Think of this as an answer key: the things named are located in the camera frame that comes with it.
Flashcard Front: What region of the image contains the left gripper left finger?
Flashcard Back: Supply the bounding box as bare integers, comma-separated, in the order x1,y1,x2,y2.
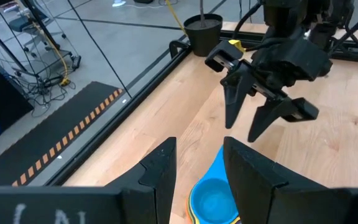
0,136,178,224

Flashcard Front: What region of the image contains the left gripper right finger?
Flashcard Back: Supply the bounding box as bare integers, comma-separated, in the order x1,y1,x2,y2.
223,136,358,224

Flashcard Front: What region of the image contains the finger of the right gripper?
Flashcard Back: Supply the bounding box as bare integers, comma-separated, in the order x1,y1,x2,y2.
221,63,256,129
247,98,293,143

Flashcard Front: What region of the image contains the teal measuring cup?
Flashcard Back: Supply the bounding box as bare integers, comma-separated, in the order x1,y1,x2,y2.
193,146,241,224

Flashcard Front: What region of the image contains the orange measuring cup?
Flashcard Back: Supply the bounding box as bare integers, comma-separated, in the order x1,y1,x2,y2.
185,198,195,224

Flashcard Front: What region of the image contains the green plant in black pot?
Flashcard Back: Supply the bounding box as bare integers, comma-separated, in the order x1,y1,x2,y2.
183,0,224,57

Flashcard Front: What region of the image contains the large black hazard-striped mat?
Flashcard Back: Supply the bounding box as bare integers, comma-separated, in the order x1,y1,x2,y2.
0,81,126,191

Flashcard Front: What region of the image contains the black floor case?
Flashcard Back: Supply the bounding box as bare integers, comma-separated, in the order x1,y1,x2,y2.
0,46,35,140

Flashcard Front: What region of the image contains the grey office chair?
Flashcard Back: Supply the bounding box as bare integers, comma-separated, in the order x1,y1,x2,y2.
9,12,68,60

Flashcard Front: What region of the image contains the yellow cable tag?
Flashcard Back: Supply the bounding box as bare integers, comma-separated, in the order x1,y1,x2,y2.
228,39,246,53

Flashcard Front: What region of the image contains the black aluminium table frame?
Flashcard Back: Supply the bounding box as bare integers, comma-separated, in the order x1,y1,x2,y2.
44,29,358,187

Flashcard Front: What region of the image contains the thick yellow hanging cable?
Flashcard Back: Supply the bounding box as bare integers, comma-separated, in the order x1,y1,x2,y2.
165,0,187,34

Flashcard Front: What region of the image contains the thin yellow cable with plug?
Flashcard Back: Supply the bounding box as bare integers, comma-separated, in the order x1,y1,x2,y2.
17,0,71,87

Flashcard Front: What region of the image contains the black hanging cable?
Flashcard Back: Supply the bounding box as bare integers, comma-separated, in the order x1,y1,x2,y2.
68,0,132,99

